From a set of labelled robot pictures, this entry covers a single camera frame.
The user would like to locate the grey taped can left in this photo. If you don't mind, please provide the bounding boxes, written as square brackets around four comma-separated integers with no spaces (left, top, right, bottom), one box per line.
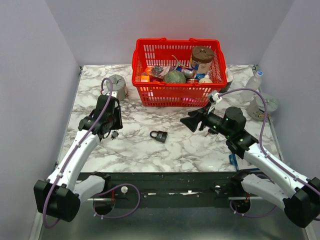
[108,74,128,101]

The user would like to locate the grey taped can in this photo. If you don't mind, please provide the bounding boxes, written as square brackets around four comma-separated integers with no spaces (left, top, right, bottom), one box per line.
[108,74,128,101]
[246,93,279,121]

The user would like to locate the black mounting rail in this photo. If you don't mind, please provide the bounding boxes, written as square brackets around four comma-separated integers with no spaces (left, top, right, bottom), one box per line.
[77,171,261,210]

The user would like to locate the red plastic basket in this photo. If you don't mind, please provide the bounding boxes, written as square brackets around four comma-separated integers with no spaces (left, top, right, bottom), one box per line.
[131,37,227,107]

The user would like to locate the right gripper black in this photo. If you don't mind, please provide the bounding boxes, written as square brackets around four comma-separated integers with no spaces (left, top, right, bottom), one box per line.
[180,101,233,138]

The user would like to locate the key with astronaut keychain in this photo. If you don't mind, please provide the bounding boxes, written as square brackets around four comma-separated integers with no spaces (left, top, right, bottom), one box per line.
[110,130,119,140]

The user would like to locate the grey taped can right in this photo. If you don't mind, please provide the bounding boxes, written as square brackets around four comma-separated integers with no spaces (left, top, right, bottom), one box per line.
[246,93,279,121]

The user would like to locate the brown lid cylindrical canister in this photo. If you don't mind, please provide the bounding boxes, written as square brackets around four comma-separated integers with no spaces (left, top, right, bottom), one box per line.
[190,46,215,74]

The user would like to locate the crumpled snack packet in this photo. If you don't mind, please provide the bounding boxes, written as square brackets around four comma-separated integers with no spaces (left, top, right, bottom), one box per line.
[144,66,174,79]

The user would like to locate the green melon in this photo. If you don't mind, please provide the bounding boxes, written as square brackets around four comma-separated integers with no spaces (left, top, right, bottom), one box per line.
[163,70,186,84]

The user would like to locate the clear plastic water bottle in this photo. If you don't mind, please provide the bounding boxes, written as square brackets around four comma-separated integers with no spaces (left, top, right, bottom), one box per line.
[240,71,263,102]

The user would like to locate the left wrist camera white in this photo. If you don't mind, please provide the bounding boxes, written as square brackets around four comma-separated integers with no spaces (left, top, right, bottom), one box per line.
[108,91,117,98]

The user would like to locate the red blue drink can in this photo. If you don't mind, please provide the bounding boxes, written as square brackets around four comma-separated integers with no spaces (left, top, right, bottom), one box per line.
[176,66,197,79]

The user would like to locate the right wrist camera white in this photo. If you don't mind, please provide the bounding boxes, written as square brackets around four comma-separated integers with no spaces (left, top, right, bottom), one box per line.
[207,90,222,113]

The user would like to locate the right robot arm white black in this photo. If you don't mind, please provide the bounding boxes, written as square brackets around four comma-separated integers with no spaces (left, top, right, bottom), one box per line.
[180,105,320,228]

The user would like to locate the white pump bottle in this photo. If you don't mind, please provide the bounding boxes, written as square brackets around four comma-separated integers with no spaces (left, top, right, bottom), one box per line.
[198,72,213,84]

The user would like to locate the orange small box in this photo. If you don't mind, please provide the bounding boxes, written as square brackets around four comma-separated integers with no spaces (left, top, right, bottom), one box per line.
[140,75,150,83]

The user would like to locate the blue white booklet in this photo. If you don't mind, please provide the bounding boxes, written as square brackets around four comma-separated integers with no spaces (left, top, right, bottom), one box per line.
[228,153,260,172]

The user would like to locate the black padlock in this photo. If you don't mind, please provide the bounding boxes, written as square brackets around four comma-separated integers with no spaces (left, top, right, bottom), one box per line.
[149,130,168,143]

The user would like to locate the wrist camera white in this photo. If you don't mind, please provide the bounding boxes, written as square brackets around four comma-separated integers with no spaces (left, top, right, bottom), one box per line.
[207,90,222,113]
[108,91,117,98]

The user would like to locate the red soda can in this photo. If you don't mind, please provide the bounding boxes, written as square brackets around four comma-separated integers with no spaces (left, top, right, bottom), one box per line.
[186,79,199,84]

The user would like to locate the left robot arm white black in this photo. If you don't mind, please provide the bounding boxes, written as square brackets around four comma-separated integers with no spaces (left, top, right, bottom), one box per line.
[33,95,123,222]

